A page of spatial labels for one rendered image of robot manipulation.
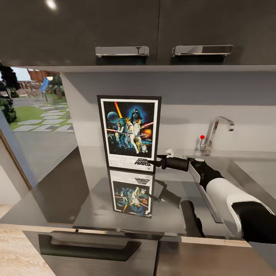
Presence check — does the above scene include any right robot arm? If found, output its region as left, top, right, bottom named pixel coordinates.
left=148, top=146, right=276, bottom=272

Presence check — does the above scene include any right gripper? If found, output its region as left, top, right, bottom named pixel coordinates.
left=148, top=154, right=180, bottom=170

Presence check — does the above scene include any poster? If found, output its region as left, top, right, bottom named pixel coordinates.
left=97, top=95, right=162, bottom=174

